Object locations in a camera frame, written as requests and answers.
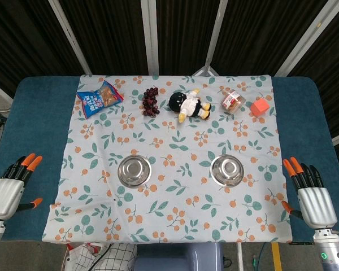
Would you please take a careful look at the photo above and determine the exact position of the clear plastic snack jar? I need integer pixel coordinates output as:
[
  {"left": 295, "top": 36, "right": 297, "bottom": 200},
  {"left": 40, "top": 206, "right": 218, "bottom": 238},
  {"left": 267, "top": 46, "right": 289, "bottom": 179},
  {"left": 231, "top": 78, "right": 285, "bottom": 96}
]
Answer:
[{"left": 220, "top": 89, "right": 246, "bottom": 115}]

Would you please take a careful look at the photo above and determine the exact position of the white black checkered bag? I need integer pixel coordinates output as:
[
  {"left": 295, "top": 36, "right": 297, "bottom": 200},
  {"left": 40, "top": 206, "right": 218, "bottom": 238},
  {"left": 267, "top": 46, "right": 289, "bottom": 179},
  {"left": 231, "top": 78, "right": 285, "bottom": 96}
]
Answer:
[{"left": 63, "top": 242, "right": 138, "bottom": 271}]

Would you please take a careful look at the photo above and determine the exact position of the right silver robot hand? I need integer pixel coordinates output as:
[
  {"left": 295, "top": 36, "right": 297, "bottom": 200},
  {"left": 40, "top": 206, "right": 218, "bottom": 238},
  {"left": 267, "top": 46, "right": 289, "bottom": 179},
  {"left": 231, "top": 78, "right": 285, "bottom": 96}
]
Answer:
[{"left": 281, "top": 156, "right": 338, "bottom": 230}]

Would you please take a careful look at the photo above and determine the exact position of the white table leg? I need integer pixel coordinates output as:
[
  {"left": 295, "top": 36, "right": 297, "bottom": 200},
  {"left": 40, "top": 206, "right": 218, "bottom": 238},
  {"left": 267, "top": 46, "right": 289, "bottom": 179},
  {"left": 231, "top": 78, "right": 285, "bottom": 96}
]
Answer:
[{"left": 236, "top": 243, "right": 244, "bottom": 271}]

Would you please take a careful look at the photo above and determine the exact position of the dark red grape bunch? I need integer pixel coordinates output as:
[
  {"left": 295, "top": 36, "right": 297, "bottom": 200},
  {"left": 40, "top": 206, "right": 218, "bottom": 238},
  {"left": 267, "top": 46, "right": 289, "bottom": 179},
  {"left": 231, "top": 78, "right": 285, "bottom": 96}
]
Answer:
[{"left": 142, "top": 87, "right": 161, "bottom": 117}]

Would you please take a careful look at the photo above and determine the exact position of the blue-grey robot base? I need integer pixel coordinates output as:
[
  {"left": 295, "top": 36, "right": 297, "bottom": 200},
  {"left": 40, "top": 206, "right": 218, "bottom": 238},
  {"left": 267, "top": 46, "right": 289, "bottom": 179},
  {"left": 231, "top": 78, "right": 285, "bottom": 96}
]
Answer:
[{"left": 134, "top": 243, "right": 224, "bottom": 271}]

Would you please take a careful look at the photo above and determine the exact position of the stainless steel bowl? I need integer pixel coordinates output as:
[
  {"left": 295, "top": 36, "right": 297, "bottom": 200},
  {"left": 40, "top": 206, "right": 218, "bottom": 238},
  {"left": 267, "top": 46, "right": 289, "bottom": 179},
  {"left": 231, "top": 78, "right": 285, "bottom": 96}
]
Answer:
[
  {"left": 210, "top": 154, "right": 245, "bottom": 187},
  {"left": 117, "top": 155, "right": 154, "bottom": 187}
]

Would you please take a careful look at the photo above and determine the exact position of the teal table cover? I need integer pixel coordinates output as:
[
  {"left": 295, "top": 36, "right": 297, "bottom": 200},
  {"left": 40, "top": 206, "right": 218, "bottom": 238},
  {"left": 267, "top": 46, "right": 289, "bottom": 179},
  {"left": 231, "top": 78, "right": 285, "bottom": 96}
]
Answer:
[{"left": 0, "top": 75, "right": 339, "bottom": 243}]

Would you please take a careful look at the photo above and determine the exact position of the green floor cable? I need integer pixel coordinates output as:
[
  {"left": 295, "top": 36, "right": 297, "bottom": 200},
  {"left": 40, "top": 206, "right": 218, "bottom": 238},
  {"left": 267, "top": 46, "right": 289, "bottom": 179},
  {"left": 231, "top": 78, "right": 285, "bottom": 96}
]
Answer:
[{"left": 253, "top": 242, "right": 268, "bottom": 271}]

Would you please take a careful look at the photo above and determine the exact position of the black and white plush doll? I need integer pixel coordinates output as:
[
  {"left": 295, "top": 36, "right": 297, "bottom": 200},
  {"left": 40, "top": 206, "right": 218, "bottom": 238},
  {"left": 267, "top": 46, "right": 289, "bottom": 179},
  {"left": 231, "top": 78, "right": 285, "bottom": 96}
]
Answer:
[{"left": 168, "top": 89, "right": 212, "bottom": 123}]

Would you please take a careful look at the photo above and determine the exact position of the floral tablecloth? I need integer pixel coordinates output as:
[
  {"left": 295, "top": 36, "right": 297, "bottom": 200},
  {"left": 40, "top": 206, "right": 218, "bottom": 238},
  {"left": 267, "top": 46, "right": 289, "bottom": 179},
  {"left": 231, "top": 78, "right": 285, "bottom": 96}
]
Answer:
[{"left": 41, "top": 73, "right": 294, "bottom": 244}]

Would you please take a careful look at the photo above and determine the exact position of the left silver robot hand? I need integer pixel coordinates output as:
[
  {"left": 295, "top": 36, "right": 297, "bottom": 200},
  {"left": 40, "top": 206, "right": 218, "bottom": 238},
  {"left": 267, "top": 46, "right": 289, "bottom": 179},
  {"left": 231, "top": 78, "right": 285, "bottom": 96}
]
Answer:
[{"left": 0, "top": 153, "right": 44, "bottom": 221}]

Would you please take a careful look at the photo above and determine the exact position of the blue snack bag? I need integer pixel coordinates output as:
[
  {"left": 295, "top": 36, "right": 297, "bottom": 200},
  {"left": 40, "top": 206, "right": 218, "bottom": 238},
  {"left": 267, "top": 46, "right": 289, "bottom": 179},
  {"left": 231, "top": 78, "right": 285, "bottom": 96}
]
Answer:
[{"left": 76, "top": 80, "right": 125, "bottom": 120}]

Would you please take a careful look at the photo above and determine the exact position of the orange cube block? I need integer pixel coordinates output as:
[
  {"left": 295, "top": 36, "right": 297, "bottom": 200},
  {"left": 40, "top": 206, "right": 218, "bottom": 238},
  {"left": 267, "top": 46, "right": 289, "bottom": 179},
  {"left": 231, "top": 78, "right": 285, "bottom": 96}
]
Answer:
[{"left": 250, "top": 98, "right": 271, "bottom": 117}]

